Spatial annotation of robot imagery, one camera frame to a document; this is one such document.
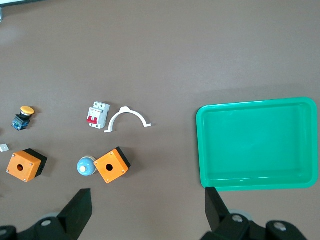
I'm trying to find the green plastic tray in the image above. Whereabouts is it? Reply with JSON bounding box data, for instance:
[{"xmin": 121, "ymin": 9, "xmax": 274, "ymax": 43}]
[{"xmin": 195, "ymin": 96, "xmax": 318, "ymax": 192}]

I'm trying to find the white circuit breaker red lever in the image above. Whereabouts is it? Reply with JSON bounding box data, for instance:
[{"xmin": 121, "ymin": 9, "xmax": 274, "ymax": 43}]
[{"xmin": 86, "ymin": 101, "xmax": 111, "ymax": 130}]

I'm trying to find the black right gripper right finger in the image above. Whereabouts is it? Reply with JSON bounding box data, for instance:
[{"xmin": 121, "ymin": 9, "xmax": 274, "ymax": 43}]
[{"xmin": 199, "ymin": 186, "xmax": 268, "ymax": 240}]

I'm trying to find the orange and black button box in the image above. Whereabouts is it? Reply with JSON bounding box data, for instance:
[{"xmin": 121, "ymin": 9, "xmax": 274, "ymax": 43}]
[
  {"xmin": 93, "ymin": 146, "xmax": 132, "ymax": 185},
  {"xmin": 6, "ymin": 148, "xmax": 48, "ymax": 183}
]

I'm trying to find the white curved pipe clamp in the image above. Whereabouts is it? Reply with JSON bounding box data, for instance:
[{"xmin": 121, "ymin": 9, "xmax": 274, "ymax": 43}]
[{"xmin": 103, "ymin": 106, "xmax": 153, "ymax": 134}]

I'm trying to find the blue round buzzer cream centre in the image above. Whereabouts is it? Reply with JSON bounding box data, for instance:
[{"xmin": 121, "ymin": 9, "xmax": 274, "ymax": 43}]
[{"xmin": 76, "ymin": 156, "xmax": 98, "ymax": 176}]

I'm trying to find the yellow mushroom pushbutton switch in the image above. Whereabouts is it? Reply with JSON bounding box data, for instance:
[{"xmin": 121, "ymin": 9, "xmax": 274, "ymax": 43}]
[{"xmin": 10, "ymin": 105, "xmax": 35, "ymax": 131}]

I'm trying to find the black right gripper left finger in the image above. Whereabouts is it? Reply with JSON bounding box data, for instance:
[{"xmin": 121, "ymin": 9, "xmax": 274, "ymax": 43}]
[{"xmin": 17, "ymin": 188, "xmax": 93, "ymax": 240}]

